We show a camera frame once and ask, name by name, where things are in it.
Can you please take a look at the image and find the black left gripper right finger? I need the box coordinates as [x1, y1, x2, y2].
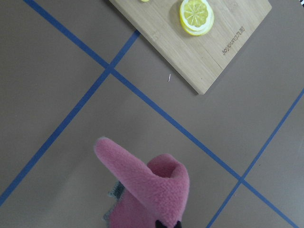
[174, 221, 182, 228]

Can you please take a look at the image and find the bamboo cutting board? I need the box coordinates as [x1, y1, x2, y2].
[112, 0, 272, 94]

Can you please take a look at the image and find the pink wiping cloth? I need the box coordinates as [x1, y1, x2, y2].
[94, 137, 190, 228]

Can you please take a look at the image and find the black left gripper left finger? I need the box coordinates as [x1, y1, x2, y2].
[155, 220, 167, 228]

